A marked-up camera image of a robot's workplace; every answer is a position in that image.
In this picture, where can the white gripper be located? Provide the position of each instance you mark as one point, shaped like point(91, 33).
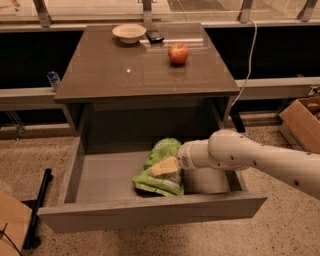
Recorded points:
point(184, 158)

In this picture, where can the small black device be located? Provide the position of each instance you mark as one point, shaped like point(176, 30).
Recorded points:
point(154, 36)

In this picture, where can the red apple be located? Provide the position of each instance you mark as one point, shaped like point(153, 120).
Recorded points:
point(178, 53)

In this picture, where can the grey cabinet counter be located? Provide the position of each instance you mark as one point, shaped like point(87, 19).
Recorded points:
point(105, 70)

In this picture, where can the brown cardboard sheet left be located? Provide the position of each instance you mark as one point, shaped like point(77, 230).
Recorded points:
point(14, 221)

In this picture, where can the black metal stand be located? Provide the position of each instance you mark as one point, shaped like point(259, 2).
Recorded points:
point(31, 239)

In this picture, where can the open grey top drawer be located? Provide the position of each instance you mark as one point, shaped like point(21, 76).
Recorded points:
point(110, 149)

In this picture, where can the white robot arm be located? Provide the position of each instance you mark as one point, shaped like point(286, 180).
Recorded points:
point(227, 149)

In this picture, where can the white ceramic bowl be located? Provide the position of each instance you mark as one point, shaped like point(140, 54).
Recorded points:
point(129, 33)

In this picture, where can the metal window railing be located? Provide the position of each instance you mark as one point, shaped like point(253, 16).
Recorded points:
point(24, 15)

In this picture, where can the small water bottle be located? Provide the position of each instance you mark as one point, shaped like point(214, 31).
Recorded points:
point(54, 80)

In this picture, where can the brown cardboard box right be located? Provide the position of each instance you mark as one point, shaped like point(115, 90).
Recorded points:
point(301, 118)

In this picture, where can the green rice chip bag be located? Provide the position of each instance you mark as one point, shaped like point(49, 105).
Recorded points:
point(167, 184)

